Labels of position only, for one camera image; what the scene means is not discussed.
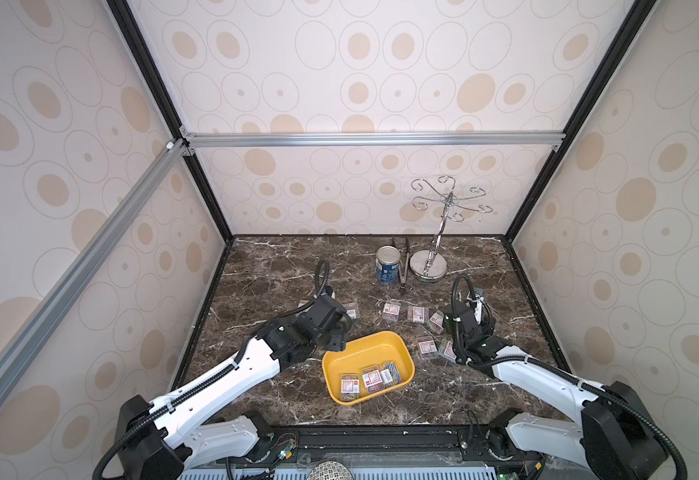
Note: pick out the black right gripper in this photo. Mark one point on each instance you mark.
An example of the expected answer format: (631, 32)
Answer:
(461, 327)

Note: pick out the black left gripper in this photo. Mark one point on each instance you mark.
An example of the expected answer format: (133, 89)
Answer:
(342, 329)

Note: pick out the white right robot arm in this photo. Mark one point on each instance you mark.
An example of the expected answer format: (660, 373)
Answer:
(605, 428)

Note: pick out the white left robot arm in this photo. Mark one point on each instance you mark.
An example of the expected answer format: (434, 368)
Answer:
(165, 437)

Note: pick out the yellow plastic storage tray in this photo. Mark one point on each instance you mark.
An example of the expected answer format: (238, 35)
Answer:
(369, 367)

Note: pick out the chrome hook stand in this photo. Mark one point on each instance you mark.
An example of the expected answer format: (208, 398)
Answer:
(429, 265)

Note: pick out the blue labelled tin can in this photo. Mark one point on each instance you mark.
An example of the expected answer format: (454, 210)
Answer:
(387, 260)

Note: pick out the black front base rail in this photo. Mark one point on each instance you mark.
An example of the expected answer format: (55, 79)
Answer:
(422, 452)

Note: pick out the aluminium horizontal frame bar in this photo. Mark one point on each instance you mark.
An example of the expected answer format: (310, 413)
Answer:
(230, 140)

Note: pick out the aluminium diagonal frame bar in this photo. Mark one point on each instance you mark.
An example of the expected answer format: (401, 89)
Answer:
(26, 345)

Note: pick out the black corner frame post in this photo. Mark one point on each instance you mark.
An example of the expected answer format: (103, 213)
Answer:
(627, 33)

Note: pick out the black left corner post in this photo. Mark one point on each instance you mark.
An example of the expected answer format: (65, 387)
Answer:
(126, 23)

